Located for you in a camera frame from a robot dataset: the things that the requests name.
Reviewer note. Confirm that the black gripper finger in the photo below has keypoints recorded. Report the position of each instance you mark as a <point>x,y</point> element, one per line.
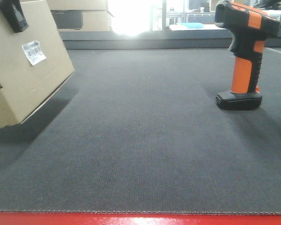
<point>13,13</point>

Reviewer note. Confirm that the blue flat tray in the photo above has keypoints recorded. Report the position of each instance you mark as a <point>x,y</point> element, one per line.
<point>191,25</point>

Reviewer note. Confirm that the brown cardboard package box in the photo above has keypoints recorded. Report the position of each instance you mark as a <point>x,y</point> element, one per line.
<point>25,88</point>

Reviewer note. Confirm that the white barcode label sticker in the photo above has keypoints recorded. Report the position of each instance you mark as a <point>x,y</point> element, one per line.
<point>33,52</point>

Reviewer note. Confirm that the orange black barcode scanner gun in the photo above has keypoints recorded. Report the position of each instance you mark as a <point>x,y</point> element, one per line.
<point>250,27</point>

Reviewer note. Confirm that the dark grey fabric mat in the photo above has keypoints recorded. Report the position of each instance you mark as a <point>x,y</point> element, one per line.
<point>139,131</point>

